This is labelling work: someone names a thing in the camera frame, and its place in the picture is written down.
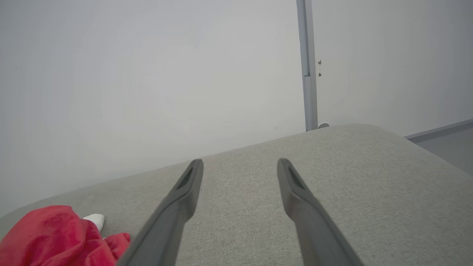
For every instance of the grey metal wall post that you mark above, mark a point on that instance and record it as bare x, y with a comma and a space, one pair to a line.
308, 55

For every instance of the grey post foot bracket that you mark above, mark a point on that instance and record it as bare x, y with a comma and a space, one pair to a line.
324, 125

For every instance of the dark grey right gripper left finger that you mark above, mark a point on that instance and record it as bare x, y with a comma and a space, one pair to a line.
173, 221

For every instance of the grey skirting board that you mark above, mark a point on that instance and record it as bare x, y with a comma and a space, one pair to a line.
443, 131

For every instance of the red jersey with number 23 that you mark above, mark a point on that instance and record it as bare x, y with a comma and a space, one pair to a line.
48, 236

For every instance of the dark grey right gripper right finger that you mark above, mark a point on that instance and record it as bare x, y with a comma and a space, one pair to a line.
314, 229

